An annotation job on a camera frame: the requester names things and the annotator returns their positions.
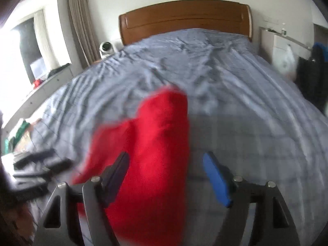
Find person's left forearm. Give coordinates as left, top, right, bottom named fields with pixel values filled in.
left=0, top=202, right=35, bottom=246

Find green cloth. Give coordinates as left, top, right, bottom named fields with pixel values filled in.
left=5, top=120, right=32, bottom=152

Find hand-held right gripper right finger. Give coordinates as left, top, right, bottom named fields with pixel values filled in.
left=202, top=151, right=300, bottom=246

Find red sweater with white print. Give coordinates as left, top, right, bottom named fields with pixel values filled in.
left=72, top=86, right=191, bottom=246

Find wooden headboard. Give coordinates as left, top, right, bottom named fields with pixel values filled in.
left=118, top=0, right=254, bottom=47

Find bed with grey checked cover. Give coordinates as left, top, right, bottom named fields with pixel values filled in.
left=5, top=28, right=328, bottom=246

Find beige curtain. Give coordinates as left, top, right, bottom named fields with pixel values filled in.
left=67, top=0, right=100, bottom=68

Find dark cloth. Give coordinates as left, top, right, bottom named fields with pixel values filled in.
left=47, top=64, right=71, bottom=77

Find metal clothes rail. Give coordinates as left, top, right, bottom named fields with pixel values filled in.
left=260, top=26, right=313, bottom=50

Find window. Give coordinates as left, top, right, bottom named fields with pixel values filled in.
left=0, top=10, right=52, bottom=103

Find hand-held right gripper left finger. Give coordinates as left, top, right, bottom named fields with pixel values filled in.
left=33, top=152, right=130, bottom=246

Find blue hanging garment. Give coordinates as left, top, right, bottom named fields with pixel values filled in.
left=313, top=42, right=328, bottom=63

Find dark hanging clothes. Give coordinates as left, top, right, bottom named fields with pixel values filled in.
left=295, top=56, right=328, bottom=113

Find white plastic bag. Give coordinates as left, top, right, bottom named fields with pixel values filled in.
left=278, top=45, right=296, bottom=76

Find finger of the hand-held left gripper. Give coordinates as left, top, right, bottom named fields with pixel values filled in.
left=13, top=158, right=73, bottom=182
left=13, top=149, right=56, bottom=170

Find white window ledge cabinet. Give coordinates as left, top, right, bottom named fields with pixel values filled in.
left=2, top=65, right=76, bottom=134

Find white round device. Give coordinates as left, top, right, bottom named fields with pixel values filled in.
left=99, top=41, right=118, bottom=59

